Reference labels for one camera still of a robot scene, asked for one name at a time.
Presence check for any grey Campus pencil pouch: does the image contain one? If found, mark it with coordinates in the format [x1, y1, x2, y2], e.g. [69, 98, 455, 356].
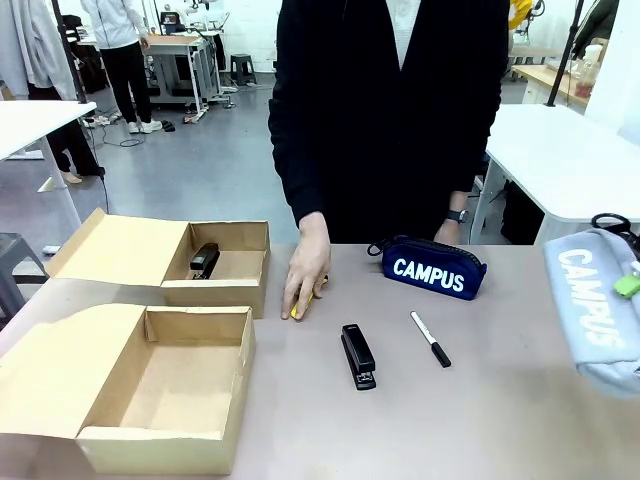
[542, 213, 640, 400]

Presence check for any navy Campus pencil pouch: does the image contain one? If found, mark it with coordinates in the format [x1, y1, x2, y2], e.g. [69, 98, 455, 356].
[366, 234, 489, 302]

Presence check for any white marker black cap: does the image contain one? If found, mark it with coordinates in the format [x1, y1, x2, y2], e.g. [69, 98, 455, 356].
[409, 310, 453, 369]

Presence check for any black stapler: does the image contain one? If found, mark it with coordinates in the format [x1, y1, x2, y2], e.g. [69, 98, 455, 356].
[340, 323, 378, 392]
[186, 242, 221, 281]

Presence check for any yellow utility knife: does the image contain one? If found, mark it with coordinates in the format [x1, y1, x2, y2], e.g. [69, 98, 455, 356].
[289, 274, 330, 322]

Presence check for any small cardboard box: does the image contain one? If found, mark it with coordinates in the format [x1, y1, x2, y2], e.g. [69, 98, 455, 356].
[44, 207, 272, 320]

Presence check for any large cardboard box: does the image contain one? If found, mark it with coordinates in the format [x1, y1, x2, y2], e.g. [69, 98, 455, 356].
[0, 302, 257, 476]

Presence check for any person's left hand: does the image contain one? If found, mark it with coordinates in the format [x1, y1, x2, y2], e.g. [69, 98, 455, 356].
[433, 222, 465, 246]

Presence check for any person's right hand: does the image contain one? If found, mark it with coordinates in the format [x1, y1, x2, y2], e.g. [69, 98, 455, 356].
[281, 211, 333, 322]

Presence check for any white table with thick base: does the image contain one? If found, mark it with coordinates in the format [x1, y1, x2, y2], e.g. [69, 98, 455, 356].
[468, 103, 640, 246]

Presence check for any clear plastic jar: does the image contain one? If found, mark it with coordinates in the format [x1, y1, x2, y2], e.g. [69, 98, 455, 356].
[573, 43, 605, 100]

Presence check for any wooden side table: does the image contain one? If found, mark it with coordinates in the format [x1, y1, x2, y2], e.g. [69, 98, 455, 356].
[511, 63, 592, 114]

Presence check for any black stand pole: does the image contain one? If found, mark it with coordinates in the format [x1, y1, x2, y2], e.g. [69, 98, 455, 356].
[546, 0, 585, 109]

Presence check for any dark green hanging jacket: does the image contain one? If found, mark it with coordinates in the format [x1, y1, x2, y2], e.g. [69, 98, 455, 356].
[571, 0, 621, 60]

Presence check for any yellow garment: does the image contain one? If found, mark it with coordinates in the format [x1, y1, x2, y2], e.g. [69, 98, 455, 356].
[508, 0, 532, 32]

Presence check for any person in black cardigan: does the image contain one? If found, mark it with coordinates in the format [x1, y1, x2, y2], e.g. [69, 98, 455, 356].
[267, 0, 511, 246]

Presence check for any dark grey plastic stool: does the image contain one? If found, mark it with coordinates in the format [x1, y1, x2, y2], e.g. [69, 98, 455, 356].
[229, 52, 258, 86]

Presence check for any wood-topped metal workbench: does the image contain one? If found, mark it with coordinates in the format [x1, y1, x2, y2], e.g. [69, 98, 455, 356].
[143, 33, 237, 122]

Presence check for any small red screen device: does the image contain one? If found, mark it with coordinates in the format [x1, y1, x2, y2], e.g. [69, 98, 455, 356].
[159, 9, 182, 36]

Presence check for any person in white jacket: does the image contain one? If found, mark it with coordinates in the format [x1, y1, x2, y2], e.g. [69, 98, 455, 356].
[79, 0, 164, 135]

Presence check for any grey metal stool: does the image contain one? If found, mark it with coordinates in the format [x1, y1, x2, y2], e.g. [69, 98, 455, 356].
[0, 231, 51, 324]

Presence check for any white table with white legs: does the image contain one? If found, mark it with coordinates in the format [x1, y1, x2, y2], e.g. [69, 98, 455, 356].
[0, 100, 98, 236]

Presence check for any person in grey jacket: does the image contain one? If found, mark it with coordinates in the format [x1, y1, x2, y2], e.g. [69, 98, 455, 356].
[0, 0, 107, 185]

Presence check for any black floor cable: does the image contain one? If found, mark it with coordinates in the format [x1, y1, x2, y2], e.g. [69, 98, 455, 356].
[82, 113, 147, 149]

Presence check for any black tripod pole with cable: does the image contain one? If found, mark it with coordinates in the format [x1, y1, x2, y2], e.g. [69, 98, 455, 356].
[51, 0, 114, 216]

